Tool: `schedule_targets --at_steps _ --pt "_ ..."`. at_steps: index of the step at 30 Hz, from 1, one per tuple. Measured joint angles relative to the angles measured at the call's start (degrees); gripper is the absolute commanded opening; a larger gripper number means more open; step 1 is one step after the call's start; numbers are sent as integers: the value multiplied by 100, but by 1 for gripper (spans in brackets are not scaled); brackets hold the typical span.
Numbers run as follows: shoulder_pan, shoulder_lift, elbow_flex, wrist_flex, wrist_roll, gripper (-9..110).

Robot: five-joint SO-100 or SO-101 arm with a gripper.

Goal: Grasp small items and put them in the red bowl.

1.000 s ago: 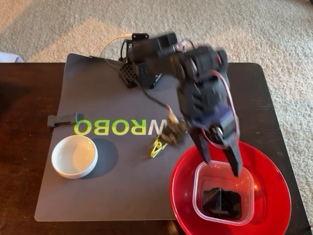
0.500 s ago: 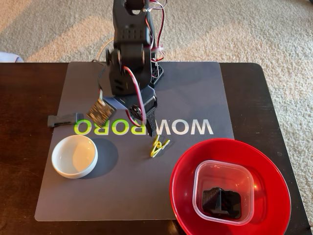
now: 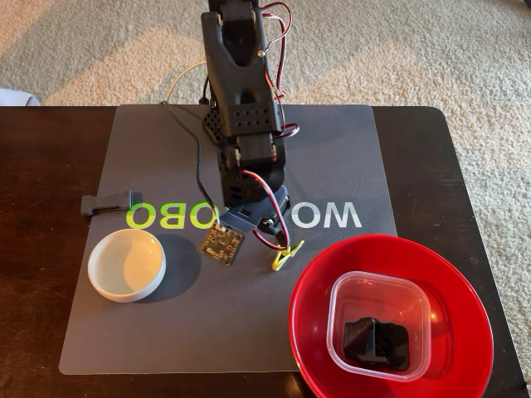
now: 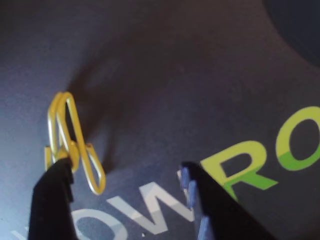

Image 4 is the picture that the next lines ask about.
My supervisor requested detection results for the yellow wire paper clip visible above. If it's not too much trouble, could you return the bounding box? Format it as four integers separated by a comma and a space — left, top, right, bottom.
44, 91, 106, 196

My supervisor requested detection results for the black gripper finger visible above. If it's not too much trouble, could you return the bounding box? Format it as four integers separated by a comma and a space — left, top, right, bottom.
27, 157, 76, 240

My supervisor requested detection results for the grey WOWROBO mat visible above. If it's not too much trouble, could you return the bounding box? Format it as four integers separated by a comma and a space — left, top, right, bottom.
0, 0, 320, 240

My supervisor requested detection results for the black gripper finger with blue pads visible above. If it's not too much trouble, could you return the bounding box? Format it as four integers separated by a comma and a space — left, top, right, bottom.
179, 161, 276, 240

